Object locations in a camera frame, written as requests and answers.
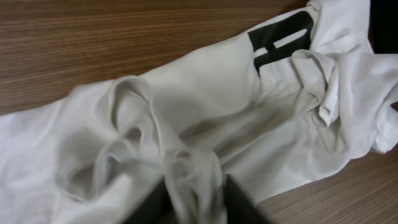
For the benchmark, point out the white t-shirt black print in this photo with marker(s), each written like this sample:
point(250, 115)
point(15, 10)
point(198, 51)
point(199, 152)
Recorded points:
point(288, 102)

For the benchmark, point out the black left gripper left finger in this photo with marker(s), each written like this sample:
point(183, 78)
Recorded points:
point(156, 208)

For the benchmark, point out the black garment right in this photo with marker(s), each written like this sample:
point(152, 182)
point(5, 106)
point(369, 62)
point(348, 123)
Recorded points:
point(384, 26)

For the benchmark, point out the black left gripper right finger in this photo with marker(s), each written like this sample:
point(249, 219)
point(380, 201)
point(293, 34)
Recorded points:
point(239, 209)

